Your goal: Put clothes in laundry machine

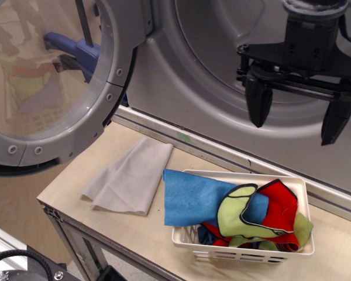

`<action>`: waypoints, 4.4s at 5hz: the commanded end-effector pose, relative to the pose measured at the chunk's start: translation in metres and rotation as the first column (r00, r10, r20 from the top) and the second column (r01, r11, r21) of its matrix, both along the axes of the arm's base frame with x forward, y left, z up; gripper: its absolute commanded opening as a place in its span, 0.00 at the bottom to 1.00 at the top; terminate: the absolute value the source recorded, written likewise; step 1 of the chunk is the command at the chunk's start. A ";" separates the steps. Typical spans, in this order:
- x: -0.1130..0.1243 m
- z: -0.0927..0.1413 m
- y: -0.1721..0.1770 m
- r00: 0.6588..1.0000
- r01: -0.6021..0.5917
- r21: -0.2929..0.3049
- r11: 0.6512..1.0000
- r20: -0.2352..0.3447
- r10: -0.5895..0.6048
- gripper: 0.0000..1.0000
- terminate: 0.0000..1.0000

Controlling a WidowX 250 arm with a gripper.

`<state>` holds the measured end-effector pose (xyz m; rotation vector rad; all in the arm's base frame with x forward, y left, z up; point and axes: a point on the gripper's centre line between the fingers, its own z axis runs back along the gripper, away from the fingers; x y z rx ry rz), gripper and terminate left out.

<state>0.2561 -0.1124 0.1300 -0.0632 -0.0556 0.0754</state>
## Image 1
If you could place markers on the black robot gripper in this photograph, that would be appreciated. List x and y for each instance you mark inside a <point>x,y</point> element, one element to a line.
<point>307,62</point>

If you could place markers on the green cloth with black trim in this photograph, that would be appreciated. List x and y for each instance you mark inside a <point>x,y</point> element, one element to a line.
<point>252,211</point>

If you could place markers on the blue cloth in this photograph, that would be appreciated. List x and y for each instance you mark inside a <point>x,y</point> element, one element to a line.
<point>191,200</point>

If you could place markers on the black robot base bottom left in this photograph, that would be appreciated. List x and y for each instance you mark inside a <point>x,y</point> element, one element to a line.
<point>20,274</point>

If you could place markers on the grey laundry machine body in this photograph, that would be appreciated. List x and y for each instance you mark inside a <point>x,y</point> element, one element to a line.
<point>185,90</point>

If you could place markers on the white plastic laundry basket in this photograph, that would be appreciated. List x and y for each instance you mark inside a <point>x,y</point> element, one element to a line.
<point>187,237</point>

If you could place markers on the round grey machine door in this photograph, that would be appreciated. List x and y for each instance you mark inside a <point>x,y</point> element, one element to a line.
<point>65,67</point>

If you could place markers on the red cloth with black trim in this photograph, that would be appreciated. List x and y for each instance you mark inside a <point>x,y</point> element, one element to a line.
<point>249,216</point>

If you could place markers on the olive green cloth in basket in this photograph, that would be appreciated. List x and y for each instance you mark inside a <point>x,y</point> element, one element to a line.
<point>302,231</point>

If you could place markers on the small blue jeans garment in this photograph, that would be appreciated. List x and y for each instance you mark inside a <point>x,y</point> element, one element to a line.
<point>205,236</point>

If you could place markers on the grey cloth on table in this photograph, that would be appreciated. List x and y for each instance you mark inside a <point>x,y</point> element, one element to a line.
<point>129,183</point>

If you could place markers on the aluminium table frame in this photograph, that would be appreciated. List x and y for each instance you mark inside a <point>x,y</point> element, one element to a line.
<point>86,247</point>

